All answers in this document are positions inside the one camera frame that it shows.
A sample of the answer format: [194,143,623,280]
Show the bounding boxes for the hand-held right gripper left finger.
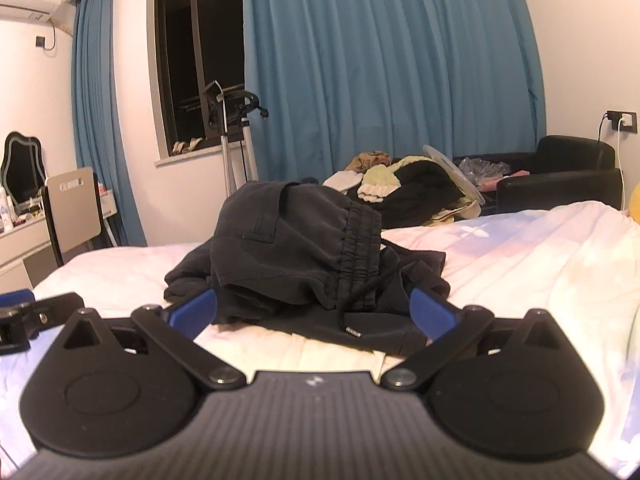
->
[50,287,248,393]

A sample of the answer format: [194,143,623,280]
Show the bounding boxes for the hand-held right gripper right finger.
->
[380,286,576,393]

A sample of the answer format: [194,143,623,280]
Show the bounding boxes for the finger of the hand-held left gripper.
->
[0,287,87,357]

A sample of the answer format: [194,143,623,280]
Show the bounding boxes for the black drawstring pants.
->
[164,180,451,356]

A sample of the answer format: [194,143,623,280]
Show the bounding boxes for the pile of clothes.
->
[452,135,623,216]

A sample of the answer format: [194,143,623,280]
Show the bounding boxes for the white dressing table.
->
[0,210,56,291]

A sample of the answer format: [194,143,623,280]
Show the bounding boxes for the white plastic bottle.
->
[0,185,15,233]

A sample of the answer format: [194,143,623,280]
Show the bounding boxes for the white printed bed blanket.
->
[0,200,640,466]

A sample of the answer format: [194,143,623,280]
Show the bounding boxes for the pale yellow cloth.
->
[425,199,482,224]

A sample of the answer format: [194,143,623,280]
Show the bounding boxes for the beige backed black chair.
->
[41,166,118,267]

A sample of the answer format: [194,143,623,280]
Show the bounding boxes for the black crumpled garment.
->
[357,162,466,226]

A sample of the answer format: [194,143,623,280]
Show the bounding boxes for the wavy framed vanity mirror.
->
[0,131,47,216]

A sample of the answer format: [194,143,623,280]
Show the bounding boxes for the clear plastic lid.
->
[422,145,486,206]

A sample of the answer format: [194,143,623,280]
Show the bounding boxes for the pale green knitted garment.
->
[360,156,426,204]

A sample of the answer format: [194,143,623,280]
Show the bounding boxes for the clear plastic bag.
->
[457,157,507,191]

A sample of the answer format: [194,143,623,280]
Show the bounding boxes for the white grey cloth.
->
[325,170,362,192]

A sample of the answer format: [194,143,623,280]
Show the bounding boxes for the brown patterned cloth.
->
[345,151,392,172]

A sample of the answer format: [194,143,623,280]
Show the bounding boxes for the beige crumpled cloth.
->
[171,136,206,156]

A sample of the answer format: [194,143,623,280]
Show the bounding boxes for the garment steamer stand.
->
[202,80,271,196]

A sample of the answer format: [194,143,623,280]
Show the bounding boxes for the narrow blue curtain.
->
[71,0,148,248]

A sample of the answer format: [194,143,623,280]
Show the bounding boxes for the dark framed window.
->
[147,0,261,168]

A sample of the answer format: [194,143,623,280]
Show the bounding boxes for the wide blue curtain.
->
[240,0,548,186]

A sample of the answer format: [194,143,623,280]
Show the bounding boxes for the white air conditioner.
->
[0,0,58,23]

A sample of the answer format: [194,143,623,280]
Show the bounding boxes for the white charging cable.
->
[616,119,627,211]

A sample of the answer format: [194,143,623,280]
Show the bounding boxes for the wall socket with charger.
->
[606,110,639,135]

